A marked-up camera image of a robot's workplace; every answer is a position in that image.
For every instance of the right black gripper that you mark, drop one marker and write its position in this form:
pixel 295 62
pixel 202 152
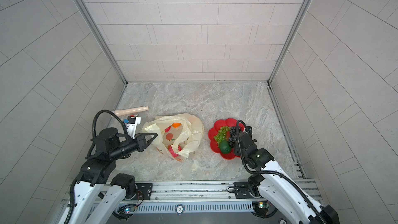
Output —
pixel 236 147

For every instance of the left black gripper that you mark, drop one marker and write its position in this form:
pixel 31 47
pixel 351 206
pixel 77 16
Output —
pixel 141 141

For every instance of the wooden rolling pin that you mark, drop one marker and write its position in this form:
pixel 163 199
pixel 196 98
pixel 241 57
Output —
pixel 131 111

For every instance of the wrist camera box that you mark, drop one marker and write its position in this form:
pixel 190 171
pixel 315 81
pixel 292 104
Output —
pixel 248 129
pixel 131 124

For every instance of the red flower-shaped bowl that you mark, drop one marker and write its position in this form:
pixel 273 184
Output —
pixel 230 122

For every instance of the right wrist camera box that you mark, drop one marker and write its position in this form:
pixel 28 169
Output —
pixel 248 129

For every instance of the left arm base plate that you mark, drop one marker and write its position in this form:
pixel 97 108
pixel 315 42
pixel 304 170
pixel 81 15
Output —
pixel 139 192

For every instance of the green avocado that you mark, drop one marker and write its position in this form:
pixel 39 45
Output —
pixel 224 147

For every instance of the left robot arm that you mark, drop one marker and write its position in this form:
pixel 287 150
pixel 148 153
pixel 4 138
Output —
pixel 123 196

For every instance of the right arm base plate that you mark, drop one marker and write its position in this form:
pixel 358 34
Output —
pixel 245 190

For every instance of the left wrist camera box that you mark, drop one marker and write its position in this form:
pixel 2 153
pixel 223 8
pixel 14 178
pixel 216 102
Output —
pixel 131 124

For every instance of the cream plastic bag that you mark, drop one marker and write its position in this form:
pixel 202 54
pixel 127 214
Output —
pixel 185 139

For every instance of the aluminium mounting rail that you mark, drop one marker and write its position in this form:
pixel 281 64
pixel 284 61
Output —
pixel 207 192

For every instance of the green grape bunch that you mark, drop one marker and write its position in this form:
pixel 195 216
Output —
pixel 222 134

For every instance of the dark grape bunch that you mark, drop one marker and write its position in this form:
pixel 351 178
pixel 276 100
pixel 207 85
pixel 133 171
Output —
pixel 233 132

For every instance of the orange fruit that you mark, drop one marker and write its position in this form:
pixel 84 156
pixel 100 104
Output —
pixel 176 125

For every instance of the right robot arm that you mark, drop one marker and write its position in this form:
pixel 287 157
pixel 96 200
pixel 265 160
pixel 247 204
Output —
pixel 269 181

